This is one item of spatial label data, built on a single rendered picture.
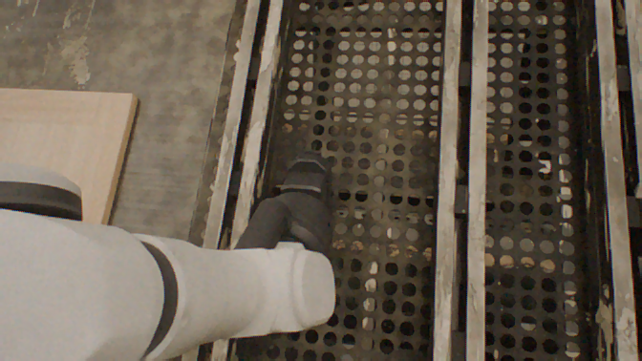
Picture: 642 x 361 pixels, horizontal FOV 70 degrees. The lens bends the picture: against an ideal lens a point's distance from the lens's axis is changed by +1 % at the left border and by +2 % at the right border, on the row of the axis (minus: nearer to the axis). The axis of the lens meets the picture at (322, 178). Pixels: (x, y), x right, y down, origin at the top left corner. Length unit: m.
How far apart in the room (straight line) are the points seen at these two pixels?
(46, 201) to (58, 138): 0.65
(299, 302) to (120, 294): 0.17
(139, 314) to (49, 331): 0.04
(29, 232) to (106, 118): 0.63
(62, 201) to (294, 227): 0.27
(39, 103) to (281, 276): 0.67
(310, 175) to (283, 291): 0.24
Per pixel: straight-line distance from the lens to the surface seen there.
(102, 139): 0.84
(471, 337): 0.60
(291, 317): 0.37
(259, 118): 0.68
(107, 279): 0.23
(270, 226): 0.43
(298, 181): 0.55
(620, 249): 0.66
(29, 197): 0.24
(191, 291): 0.26
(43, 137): 0.91
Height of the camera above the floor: 1.49
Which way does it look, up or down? 22 degrees down
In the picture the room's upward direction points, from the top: straight up
